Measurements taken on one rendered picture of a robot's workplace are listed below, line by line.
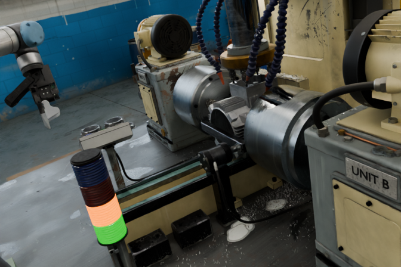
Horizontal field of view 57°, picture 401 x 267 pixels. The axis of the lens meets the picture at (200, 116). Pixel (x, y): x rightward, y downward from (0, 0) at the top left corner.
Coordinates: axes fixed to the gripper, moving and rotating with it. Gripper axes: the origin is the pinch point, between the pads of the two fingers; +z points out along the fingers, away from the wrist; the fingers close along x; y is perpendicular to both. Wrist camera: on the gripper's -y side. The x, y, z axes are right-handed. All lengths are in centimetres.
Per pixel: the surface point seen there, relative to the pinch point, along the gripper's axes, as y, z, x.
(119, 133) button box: 20.2, 11.0, -3.8
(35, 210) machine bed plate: -13.6, 22.6, 27.8
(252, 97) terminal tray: 58, 18, -28
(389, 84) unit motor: 46, 32, -86
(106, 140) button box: 15.6, 11.9, -3.8
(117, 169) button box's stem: 16.4, 21.4, 3.6
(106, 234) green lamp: 3, 37, -49
